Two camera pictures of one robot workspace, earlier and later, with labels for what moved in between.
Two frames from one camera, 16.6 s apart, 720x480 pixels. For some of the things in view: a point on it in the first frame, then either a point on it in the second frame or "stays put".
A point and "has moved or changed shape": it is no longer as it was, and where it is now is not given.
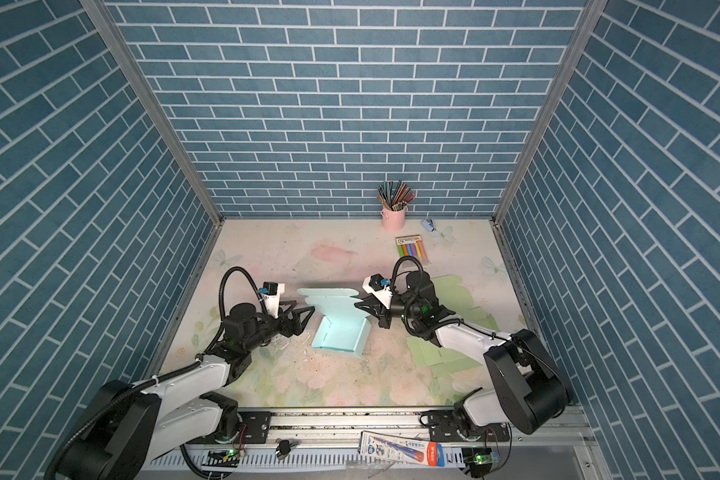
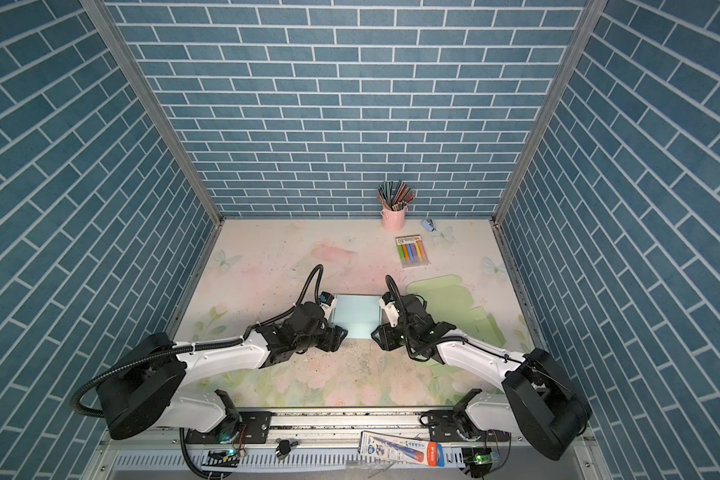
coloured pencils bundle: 395,196 stays put
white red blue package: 400,449 stays put
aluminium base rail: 534,444 stays put
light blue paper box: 344,326 has moved or changed shape
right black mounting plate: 443,426 stays put
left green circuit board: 221,458 stays put
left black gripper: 295,329 to 333,338
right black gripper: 381,312 to 385,339
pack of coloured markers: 412,246 stays put
